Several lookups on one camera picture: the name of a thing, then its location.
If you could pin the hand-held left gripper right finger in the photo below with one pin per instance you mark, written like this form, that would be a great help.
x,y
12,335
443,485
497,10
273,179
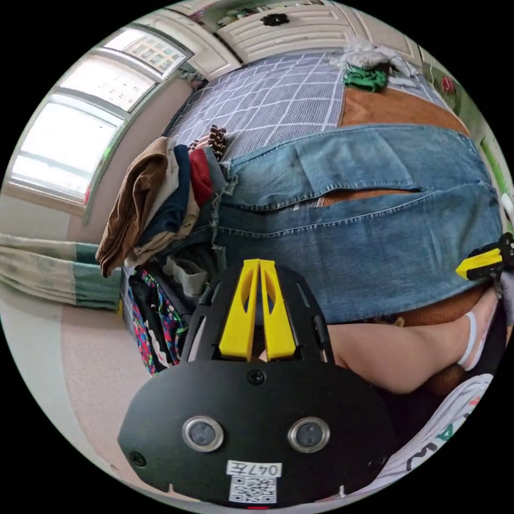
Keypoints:
x,y
281,329

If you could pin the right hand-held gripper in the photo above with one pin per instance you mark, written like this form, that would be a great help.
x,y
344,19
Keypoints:
x,y
506,251

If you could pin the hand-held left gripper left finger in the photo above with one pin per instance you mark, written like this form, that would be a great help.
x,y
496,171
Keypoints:
x,y
235,325

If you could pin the blue jeans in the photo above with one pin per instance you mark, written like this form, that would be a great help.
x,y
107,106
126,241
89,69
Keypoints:
x,y
361,225

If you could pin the person's right forearm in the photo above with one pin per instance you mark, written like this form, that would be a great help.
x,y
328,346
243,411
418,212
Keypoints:
x,y
393,353

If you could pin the person's right hand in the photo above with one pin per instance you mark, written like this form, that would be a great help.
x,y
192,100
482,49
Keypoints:
x,y
489,321

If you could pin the pile of colourful clothes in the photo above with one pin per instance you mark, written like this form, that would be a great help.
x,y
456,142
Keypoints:
x,y
160,317

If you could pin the person's body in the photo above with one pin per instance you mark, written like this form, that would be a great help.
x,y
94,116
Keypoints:
x,y
437,433

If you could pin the striped curtain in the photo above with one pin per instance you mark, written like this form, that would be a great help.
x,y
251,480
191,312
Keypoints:
x,y
48,269

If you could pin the bed with checked sheet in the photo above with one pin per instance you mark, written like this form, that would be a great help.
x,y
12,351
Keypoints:
x,y
273,100

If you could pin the window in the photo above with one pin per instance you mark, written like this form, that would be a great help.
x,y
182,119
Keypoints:
x,y
76,128

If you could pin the white cupboard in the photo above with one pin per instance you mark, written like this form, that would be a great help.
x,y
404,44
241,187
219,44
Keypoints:
x,y
297,28

